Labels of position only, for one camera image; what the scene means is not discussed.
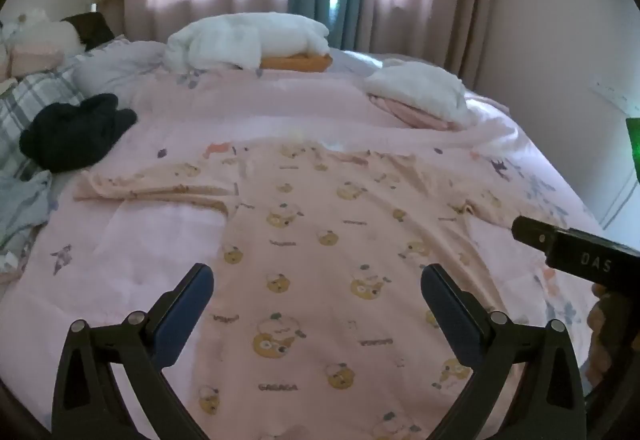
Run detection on black garment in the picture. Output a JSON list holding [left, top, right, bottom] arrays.
[[20, 93, 138, 173]]

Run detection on dark brown cushion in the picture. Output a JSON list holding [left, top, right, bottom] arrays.
[[62, 12, 117, 52]]

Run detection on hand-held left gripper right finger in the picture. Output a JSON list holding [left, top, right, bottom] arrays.
[[420, 263, 587, 440]]

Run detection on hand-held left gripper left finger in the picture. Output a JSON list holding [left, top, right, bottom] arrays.
[[51, 263, 215, 440]]

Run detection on person's right hand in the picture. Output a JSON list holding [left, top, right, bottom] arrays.
[[586, 282, 617, 383]]

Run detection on pink animal print blanket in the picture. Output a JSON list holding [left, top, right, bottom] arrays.
[[0, 65, 611, 440]]

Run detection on white fluffy duvet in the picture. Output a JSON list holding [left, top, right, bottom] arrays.
[[165, 12, 331, 71]]

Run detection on orange cushion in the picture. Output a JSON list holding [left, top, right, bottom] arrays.
[[259, 51, 334, 74]]

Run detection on white plush toy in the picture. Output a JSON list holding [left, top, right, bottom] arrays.
[[0, 8, 84, 57]]

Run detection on pink folded clothes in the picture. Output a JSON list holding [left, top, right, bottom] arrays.
[[367, 92, 463, 131]]

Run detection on plaid grey blanket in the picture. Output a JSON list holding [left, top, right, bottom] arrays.
[[0, 69, 87, 181]]

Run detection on white folded clothes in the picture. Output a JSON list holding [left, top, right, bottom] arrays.
[[362, 61, 469, 126]]

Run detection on lavender pillow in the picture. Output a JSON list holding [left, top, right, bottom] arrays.
[[71, 36, 170, 107]]

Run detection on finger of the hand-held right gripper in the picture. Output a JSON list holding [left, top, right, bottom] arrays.
[[512, 215, 555, 255]]

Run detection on pink bear print shirt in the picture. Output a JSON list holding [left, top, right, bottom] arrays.
[[74, 142, 506, 440]]

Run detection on light blue crumpled cloth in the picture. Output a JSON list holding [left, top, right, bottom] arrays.
[[0, 169, 54, 273]]

